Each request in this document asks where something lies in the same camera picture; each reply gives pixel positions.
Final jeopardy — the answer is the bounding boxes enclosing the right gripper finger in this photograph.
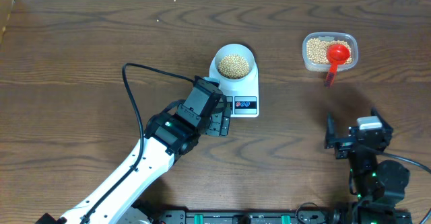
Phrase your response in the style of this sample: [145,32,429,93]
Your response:
[325,113,337,149]
[370,108,393,133]

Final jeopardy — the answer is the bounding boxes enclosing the red plastic measuring scoop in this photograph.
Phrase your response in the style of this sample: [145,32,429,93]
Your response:
[324,44,350,87]

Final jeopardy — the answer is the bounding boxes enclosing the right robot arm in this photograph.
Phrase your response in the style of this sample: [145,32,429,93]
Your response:
[325,109,412,224]

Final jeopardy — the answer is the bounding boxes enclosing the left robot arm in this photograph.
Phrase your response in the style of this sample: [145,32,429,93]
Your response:
[36,77,230,224]

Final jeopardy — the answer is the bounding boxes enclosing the white digital kitchen scale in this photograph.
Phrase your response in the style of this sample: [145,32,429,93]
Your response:
[209,54,260,118]

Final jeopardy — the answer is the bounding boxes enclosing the soybeans in bowl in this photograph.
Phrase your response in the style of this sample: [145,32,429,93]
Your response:
[218,54,250,79]

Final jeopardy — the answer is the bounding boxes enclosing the light grey round bowl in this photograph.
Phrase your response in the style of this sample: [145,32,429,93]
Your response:
[213,44,257,81]

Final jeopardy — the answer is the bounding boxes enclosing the pile of soybeans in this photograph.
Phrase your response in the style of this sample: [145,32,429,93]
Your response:
[306,38,352,65]

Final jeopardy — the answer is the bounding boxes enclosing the clear plastic container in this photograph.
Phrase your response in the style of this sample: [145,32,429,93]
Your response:
[302,32,359,72]

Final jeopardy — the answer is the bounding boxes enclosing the right black cable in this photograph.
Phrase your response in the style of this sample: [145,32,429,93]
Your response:
[370,148,431,224]

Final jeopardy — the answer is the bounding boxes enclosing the black cable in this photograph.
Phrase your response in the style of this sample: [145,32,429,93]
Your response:
[370,148,431,224]
[79,63,196,224]

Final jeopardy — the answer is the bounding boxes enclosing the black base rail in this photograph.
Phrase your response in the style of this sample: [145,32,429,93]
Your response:
[134,209,412,224]

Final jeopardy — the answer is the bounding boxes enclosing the left black cable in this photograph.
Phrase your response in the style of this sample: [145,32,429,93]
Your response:
[79,63,196,224]

